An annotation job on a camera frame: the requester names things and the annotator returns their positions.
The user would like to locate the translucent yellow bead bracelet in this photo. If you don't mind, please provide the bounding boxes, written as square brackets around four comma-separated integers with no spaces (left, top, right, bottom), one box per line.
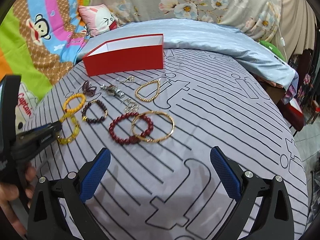
[56,113,81,145]

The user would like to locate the opaque yellow bead bracelet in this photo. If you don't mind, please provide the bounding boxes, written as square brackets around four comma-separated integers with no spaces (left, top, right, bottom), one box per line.
[62,93,87,113]

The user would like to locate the red bead bracelet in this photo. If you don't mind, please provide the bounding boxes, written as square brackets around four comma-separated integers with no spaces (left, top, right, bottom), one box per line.
[108,112,155,145]

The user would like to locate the dark garnet bead bracelet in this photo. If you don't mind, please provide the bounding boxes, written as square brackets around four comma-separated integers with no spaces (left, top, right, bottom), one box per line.
[81,99,109,125]

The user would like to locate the dark purple bead strand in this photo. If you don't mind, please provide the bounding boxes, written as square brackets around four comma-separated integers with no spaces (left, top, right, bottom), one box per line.
[81,80,97,98]

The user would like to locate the gold bangle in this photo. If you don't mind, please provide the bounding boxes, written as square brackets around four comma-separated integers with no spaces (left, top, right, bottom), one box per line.
[131,111,176,143]

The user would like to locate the silver chain cluster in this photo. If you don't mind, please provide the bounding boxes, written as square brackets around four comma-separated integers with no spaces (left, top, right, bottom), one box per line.
[121,99,140,113]

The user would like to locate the silver metal watch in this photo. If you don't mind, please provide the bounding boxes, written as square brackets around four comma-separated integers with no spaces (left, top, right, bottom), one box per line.
[100,84,125,98]

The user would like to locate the small silver pendant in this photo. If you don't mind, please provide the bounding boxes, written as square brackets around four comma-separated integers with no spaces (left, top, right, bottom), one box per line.
[119,76,135,84]

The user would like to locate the gold bead bracelet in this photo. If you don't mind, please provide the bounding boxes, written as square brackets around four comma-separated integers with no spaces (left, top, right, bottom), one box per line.
[134,78,161,103]

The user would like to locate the person's left hand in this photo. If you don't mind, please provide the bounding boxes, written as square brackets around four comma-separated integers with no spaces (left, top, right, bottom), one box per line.
[1,163,36,236]

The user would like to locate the lilac striped bed sheet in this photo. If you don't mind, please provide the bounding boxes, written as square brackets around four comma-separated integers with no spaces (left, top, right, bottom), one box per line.
[24,49,308,239]

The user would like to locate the colourful monkey cartoon blanket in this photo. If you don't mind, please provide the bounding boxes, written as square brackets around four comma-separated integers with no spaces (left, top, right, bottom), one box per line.
[1,0,90,132]

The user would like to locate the pink rabbit cushion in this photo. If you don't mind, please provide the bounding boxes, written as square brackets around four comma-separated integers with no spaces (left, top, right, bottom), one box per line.
[78,4,118,37]

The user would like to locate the red cardboard box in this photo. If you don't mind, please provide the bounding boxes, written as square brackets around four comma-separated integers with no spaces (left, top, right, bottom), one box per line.
[82,34,164,76]

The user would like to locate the green plush toy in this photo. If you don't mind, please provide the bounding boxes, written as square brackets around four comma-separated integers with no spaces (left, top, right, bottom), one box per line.
[259,40,286,61]

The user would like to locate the light blue pillow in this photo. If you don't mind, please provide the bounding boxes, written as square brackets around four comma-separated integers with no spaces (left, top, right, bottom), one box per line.
[76,19,299,89]

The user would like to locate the grey floral quilt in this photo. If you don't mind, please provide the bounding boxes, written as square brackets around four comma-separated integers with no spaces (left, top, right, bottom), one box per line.
[91,0,282,41]

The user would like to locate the white cable with switch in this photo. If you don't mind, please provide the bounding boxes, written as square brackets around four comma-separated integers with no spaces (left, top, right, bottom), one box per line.
[261,0,288,61]

